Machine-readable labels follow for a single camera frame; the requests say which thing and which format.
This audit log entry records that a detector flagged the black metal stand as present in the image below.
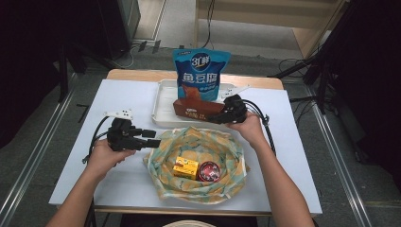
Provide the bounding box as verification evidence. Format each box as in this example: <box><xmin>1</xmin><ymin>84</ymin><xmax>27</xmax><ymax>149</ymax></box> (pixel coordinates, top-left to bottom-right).
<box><xmin>268</xmin><ymin>53</ymin><xmax>332</xmax><ymax>114</ymax></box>

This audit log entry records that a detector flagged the white table cover sheet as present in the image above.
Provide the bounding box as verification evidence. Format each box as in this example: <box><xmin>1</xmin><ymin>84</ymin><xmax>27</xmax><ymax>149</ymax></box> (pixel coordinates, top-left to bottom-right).
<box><xmin>48</xmin><ymin>79</ymin><xmax>323</xmax><ymax>216</ymax></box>

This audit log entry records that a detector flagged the dark curtain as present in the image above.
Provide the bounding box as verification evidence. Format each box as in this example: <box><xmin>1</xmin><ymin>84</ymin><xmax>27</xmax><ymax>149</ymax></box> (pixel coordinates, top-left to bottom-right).
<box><xmin>0</xmin><ymin>0</ymin><xmax>102</xmax><ymax>149</ymax></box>
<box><xmin>327</xmin><ymin>0</ymin><xmax>401</xmax><ymax>183</ymax></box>

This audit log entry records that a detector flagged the person's dark clothing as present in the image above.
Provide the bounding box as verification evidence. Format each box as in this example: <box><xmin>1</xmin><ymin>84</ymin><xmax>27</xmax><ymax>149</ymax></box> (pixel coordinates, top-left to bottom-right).
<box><xmin>84</xmin><ymin>201</ymin><xmax>320</xmax><ymax>227</ymax></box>

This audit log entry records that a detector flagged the black cabinet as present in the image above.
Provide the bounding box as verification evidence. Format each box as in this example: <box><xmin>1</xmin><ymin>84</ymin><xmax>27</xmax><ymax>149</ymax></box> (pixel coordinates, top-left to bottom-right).
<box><xmin>97</xmin><ymin>0</ymin><xmax>141</xmax><ymax>61</ymax></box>

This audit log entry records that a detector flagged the metal floor rail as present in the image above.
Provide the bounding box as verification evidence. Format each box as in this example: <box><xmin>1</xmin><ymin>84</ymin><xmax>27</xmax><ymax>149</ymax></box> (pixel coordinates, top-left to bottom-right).
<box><xmin>306</xmin><ymin>84</ymin><xmax>373</xmax><ymax>227</ymax></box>
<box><xmin>0</xmin><ymin>72</ymin><xmax>78</xmax><ymax>221</ymax></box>

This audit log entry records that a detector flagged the person's left hand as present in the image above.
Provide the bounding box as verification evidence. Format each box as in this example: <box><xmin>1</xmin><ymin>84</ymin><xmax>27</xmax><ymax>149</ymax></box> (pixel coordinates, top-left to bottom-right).
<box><xmin>85</xmin><ymin>138</ymin><xmax>136</xmax><ymax>181</ymax></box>

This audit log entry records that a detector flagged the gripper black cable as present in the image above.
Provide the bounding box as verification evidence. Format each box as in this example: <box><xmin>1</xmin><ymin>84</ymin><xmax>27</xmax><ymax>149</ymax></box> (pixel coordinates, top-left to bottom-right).
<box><xmin>82</xmin><ymin>115</ymin><xmax>110</xmax><ymax>165</ymax></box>
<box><xmin>242</xmin><ymin>98</ymin><xmax>277</xmax><ymax>157</ymax></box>

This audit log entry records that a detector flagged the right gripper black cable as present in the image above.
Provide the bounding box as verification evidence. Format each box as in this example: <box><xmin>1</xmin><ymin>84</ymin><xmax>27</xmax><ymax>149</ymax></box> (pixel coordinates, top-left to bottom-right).
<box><xmin>242</xmin><ymin>98</ymin><xmax>277</xmax><ymax>157</ymax></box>

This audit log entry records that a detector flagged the yellow box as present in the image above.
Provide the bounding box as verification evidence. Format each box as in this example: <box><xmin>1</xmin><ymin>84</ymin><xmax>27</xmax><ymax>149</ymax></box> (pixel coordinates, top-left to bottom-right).
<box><xmin>172</xmin><ymin>156</ymin><xmax>201</xmax><ymax>181</ymax></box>

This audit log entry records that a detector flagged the blue snack pouch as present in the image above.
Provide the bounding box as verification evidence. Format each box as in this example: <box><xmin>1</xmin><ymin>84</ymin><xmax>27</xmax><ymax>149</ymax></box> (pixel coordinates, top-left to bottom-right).
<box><xmin>172</xmin><ymin>47</ymin><xmax>232</xmax><ymax>103</ymax></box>

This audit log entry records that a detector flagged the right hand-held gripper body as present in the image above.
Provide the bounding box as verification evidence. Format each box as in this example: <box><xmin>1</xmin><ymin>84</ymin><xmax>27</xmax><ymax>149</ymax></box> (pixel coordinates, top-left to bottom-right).
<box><xmin>220</xmin><ymin>84</ymin><xmax>252</xmax><ymax>125</ymax></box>

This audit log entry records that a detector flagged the person's right hand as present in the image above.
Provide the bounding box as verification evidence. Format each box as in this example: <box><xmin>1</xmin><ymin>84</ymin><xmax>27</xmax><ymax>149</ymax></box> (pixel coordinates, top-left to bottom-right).
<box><xmin>225</xmin><ymin>112</ymin><xmax>269</xmax><ymax>149</ymax></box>

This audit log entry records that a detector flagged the brown box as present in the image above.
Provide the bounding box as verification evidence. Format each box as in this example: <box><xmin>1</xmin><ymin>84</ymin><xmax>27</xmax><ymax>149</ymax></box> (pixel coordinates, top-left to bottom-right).
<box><xmin>172</xmin><ymin>97</ymin><xmax>226</xmax><ymax>122</ymax></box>

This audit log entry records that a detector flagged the white plastic tray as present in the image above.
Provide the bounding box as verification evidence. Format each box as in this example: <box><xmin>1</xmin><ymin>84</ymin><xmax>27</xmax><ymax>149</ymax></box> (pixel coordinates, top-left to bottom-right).
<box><xmin>151</xmin><ymin>79</ymin><xmax>241</xmax><ymax>130</ymax></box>

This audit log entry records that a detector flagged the red round tin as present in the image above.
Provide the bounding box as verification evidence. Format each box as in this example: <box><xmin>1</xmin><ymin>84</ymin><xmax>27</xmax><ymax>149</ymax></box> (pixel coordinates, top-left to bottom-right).
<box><xmin>198</xmin><ymin>161</ymin><xmax>222</xmax><ymax>183</ymax></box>

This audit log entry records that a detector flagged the light wooden bench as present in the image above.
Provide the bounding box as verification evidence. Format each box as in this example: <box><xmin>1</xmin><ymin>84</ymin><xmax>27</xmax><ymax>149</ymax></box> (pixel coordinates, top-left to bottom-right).
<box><xmin>194</xmin><ymin>0</ymin><xmax>348</xmax><ymax>60</ymax></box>

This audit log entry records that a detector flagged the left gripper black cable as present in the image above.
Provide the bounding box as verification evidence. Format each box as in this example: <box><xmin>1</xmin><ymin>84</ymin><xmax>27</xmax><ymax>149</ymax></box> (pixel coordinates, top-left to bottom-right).
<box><xmin>82</xmin><ymin>115</ymin><xmax>110</xmax><ymax>165</ymax></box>

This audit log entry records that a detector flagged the wooden table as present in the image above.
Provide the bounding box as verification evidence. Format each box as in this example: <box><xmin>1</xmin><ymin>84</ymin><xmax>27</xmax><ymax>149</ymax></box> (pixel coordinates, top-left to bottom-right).
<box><xmin>94</xmin><ymin>69</ymin><xmax>318</xmax><ymax>218</ymax></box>

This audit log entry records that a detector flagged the beige round object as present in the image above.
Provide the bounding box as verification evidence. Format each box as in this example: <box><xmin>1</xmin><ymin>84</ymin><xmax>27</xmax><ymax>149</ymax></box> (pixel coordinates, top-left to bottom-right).
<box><xmin>162</xmin><ymin>219</ymin><xmax>217</xmax><ymax>227</ymax></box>

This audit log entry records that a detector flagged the white floor cable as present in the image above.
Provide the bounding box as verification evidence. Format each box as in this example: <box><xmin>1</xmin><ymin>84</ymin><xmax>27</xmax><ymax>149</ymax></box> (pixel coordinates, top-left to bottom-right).
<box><xmin>116</xmin><ymin>45</ymin><xmax>140</xmax><ymax>70</ymax></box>

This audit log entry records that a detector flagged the fruit-print cloth bag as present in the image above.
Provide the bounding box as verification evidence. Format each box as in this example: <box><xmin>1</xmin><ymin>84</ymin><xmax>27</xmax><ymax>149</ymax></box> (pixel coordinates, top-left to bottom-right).
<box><xmin>143</xmin><ymin>126</ymin><xmax>251</xmax><ymax>205</ymax></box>

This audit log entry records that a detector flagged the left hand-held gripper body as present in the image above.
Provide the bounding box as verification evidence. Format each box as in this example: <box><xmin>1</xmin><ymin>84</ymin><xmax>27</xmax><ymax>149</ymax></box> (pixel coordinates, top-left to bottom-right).
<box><xmin>103</xmin><ymin>109</ymin><xmax>141</xmax><ymax>151</ymax></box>

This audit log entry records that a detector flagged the black hanging cable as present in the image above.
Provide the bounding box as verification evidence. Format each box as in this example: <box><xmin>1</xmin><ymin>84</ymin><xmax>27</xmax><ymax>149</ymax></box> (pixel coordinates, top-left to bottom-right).
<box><xmin>201</xmin><ymin>0</ymin><xmax>216</xmax><ymax>50</ymax></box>

